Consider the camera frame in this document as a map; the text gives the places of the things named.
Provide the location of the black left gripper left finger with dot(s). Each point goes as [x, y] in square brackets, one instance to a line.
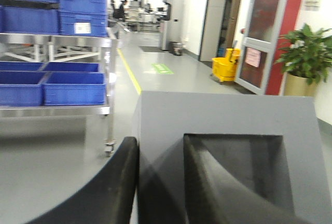
[107, 197]

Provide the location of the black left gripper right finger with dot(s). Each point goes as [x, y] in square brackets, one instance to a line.
[213, 195]

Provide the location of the gray hollow cube base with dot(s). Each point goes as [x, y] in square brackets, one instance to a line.
[271, 144]

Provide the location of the yellow mop bucket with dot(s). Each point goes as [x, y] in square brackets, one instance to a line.
[224, 68]

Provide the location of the steel cart with blue bins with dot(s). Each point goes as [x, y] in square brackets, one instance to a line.
[105, 49]

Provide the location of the green potted plant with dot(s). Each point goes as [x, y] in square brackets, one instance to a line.
[306, 60]

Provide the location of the steel water dispenser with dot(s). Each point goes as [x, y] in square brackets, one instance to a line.
[171, 23]

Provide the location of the glass door with red frame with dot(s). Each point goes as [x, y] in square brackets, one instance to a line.
[266, 21]

